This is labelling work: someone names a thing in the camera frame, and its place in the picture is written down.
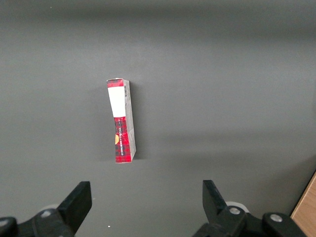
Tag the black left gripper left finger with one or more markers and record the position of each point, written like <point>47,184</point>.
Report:
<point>49,222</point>

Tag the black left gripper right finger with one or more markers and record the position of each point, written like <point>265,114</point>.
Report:
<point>234,224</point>

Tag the wooden two-drawer cabinet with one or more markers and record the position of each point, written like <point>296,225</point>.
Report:
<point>307,214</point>

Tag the red grey cardboard box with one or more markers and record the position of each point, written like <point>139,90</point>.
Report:
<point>121,103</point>

